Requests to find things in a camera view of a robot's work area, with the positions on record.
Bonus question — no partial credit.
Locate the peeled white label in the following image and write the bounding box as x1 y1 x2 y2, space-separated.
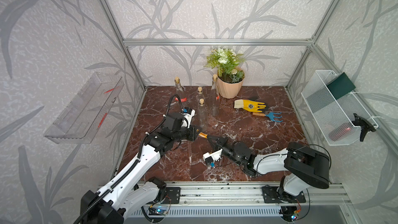
199 132 207 139

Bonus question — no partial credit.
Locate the tall slim glass bottle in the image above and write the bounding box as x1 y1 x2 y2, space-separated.
209 74 220 116

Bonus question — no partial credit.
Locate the short glass bottle gold label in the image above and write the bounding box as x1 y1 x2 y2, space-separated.
196 87 205 103

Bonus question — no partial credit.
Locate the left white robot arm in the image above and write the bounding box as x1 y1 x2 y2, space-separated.
75 107 200 224

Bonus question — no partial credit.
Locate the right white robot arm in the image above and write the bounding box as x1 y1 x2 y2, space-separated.
199 133 331 202

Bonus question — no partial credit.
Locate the glass bottle with red label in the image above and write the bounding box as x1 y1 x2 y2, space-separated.
175 77 188 107

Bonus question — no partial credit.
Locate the black spray bottle trigger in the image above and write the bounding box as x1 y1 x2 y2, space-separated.
352 113 376 142

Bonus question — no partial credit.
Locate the yellow gardening glove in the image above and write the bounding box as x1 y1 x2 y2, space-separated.
234 99 266 113

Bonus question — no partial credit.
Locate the blue hand rake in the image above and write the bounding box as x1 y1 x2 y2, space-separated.
252 112 283 122

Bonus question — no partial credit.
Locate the pink flower pot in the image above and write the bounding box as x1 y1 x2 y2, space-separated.
217 67 245 99

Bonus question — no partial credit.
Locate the green artificial plant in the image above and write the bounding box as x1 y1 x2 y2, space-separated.
204 48 245 84

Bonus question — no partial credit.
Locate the dark green card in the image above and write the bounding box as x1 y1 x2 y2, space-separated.
326 73 356 100

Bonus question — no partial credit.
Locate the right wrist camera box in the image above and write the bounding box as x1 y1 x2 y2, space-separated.
203 149 222 168

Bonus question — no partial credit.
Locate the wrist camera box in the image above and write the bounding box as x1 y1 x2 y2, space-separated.
181 107 195 128
203 149 222 168

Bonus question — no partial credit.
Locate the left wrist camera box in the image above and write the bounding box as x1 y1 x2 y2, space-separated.
181 107 195 128

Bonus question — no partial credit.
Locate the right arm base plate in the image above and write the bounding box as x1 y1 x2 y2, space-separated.
261 185 306 204

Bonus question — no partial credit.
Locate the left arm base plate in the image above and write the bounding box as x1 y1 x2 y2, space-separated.
155 187 181 204

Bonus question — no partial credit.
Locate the aluminium front rail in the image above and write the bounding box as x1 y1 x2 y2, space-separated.
90 181 352 207

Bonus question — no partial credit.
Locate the clear plastic wall shelf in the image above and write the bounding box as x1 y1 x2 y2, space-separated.
44 72 124 144

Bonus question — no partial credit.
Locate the white mesh wall basket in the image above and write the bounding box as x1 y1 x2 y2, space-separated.
301 70 378 146

